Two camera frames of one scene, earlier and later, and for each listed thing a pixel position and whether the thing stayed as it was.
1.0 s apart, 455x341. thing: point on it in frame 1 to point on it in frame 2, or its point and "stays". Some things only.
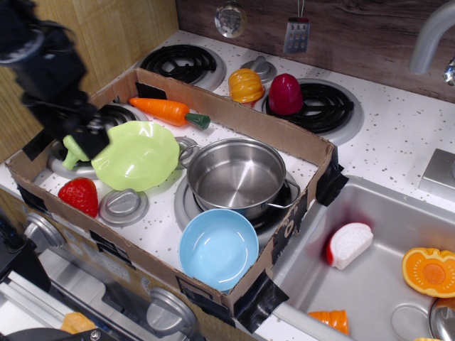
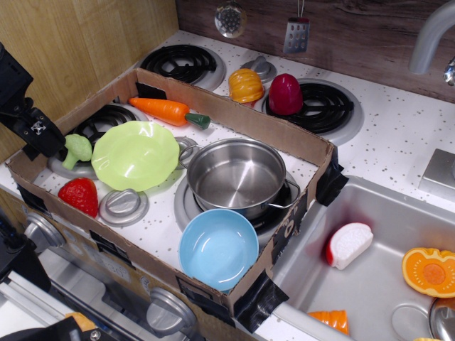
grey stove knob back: x=266 y=70 stays
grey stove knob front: x=123 y=208 stays
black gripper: x=52 y=72 to x=41 y=135
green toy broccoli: x=75 y=155 stays
